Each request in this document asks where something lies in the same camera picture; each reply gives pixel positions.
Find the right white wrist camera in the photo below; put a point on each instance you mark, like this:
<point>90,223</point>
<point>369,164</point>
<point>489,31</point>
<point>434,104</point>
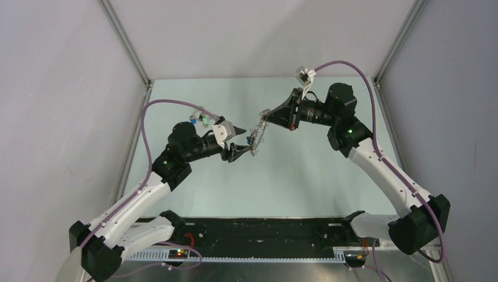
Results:
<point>305,76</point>

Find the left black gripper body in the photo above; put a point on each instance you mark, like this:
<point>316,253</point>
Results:
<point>225,154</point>

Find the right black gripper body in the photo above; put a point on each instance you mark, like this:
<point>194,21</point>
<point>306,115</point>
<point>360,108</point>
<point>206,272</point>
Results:
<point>302,106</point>

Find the left controller board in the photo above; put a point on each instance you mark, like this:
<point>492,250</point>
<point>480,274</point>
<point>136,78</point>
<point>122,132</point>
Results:
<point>177,254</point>

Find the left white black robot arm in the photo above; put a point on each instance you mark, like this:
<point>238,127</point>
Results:
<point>100,247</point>

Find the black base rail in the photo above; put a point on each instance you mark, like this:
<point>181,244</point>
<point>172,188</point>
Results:
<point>267,238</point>

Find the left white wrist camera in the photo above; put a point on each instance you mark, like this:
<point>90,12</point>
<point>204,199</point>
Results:
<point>223,131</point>

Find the metal disc with keyrings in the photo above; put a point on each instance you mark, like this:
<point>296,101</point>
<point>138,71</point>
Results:
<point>257,133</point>

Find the right controller board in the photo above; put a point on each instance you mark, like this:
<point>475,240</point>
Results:
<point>354,260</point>

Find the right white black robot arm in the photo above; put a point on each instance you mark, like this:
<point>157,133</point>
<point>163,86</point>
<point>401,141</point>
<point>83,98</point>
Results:
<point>419,216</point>

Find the green tagged key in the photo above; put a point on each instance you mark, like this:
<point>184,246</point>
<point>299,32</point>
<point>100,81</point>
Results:
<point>204,121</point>

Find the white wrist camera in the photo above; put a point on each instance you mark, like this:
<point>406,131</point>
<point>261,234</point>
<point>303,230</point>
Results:
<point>223,131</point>
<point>305,76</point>

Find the controller board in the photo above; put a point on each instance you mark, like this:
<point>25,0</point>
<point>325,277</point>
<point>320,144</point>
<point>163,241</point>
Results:
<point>354,260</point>
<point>177,254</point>

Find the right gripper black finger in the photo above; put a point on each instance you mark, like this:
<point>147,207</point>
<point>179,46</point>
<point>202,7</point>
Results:
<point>279,110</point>
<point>281,121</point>

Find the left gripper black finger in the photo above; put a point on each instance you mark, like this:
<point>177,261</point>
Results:
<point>238,131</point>
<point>239,150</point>

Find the blue tagged key on table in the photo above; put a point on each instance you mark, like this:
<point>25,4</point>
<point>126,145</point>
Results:
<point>194,118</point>

